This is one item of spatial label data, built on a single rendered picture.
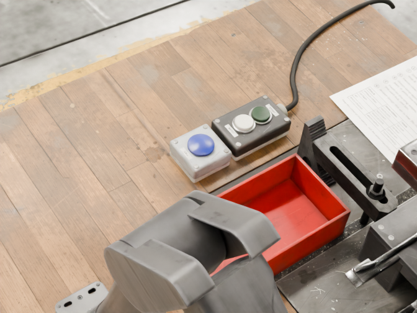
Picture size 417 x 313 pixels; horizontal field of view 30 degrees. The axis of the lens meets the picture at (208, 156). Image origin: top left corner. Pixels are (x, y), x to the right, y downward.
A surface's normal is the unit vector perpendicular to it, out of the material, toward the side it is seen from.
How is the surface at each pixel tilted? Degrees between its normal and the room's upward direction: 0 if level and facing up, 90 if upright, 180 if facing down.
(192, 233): 19
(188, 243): 31
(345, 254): 0
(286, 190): 0
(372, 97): 1
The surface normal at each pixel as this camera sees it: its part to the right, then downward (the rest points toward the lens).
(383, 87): 0.08, -0.61
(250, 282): 0.37, -0.23
